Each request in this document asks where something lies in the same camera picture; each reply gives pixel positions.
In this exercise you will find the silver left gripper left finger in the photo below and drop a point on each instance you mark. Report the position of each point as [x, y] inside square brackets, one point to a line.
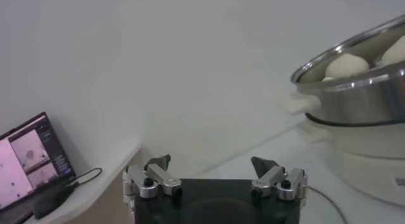
[164, 177]

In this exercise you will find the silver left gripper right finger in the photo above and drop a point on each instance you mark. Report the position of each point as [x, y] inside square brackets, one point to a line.
[269, 177]

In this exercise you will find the stainless steel steamer basket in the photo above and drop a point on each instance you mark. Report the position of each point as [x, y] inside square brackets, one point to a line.
[357, 105]

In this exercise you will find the white electric cooker base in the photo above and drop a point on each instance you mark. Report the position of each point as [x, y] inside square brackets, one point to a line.
[364, 168]

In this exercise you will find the black computer mouse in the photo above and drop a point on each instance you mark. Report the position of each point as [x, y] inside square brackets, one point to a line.
[50, 200]

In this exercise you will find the white steamed baozi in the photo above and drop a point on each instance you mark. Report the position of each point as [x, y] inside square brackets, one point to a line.
[346, 67]
[395, 52]

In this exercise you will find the white rounded side desk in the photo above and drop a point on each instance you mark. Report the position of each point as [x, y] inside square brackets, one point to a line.
[104, 181]

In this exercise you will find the black laptop with pink screen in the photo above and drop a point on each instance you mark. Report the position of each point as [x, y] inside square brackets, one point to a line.
[25, 162]

